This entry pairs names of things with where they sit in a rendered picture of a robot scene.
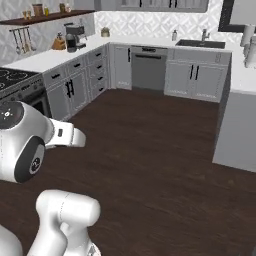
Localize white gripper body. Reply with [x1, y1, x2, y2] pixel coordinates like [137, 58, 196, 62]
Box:
[71, 127, 87, 148]

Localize grey under-sink cupboards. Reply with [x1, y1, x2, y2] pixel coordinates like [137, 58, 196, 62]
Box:
[163, 48, 232, 104]

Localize black sink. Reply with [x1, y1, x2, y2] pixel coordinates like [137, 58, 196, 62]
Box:
[175, 38, 227, 50]

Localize grey cupboard and drawer run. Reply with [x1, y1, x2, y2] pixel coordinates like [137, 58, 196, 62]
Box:
[42, 43, 110, 122]

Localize black hob with oven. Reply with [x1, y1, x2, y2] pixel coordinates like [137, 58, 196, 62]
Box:
[0, 66, 52, 118]

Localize grey corner cupboard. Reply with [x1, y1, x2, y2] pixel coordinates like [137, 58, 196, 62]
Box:
[109, 43, 133, 91]

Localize wooden knife block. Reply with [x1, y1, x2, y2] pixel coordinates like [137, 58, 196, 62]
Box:
[51, 32, 67, 51]

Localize grey dishwasher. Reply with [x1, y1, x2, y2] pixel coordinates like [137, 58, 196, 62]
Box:
[130, 45, 169, 92]

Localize black coffee machine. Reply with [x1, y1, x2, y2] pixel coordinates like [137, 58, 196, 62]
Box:
[63, 22, 89, 54]

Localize grey hanging spoon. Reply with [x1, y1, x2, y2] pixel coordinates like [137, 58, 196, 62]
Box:
[26, 27, 37, 53]

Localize olive lidded pot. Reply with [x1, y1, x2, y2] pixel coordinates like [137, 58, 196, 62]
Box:
[100, 26, 111, 38]

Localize grey hanging spatula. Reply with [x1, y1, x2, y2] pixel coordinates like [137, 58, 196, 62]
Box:
[20, 28, 28, 55]

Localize grey hanging ladle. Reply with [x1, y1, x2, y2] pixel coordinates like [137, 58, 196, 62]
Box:
[12, 29, 22, 56]

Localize brown jar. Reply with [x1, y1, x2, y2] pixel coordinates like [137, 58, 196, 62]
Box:
[31, 3, 45, 17]

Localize grey counter end cabinet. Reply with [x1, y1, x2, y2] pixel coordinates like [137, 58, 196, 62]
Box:
[212, 63, 256, 173]

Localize silver tap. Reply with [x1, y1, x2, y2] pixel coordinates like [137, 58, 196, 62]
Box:
[200, 28, 211, 43]

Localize white canister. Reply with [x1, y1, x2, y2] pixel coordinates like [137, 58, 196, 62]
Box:
[243, 36, 256, 70]

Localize white paper towel roll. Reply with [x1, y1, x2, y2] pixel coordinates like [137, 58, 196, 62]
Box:
[240, 23, 256, 48]

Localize black tool rail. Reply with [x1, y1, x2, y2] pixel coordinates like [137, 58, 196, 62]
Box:
[8, 26, 32, 33]

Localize dark wooden wall shelf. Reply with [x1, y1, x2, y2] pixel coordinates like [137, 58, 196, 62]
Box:
[0, 9, 97, 27]

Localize grey wall cupboards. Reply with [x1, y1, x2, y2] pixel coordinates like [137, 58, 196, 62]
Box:
[73, 0, 210, 14]

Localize black window frame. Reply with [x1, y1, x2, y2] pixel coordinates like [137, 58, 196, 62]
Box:
[218, 0, 256, 34]

